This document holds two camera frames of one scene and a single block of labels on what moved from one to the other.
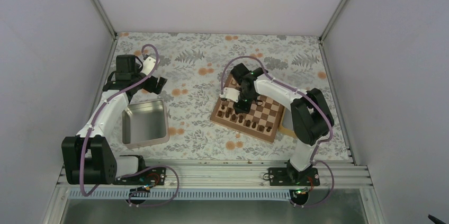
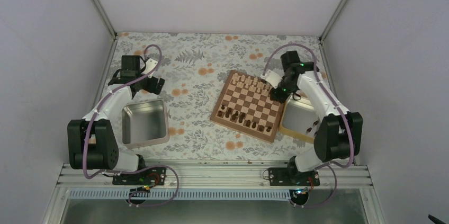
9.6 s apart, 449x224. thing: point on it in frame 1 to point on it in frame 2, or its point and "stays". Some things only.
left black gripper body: (151, 87) stays
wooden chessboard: (263, 121) stays
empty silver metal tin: (145, 124) stays
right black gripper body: (246, 107) to (289, 87)
